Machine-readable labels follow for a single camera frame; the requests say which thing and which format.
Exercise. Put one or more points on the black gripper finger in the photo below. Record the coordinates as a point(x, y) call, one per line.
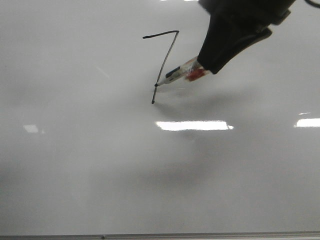
point(228, 35)

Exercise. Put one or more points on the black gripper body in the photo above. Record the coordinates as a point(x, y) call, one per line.
point(261, 12)

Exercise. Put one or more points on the white whiteboard with aluminium frame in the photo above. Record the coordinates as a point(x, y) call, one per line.
point(87, 147)

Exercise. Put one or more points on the white marker with taped barrel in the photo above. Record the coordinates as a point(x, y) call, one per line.
point(189, 71)

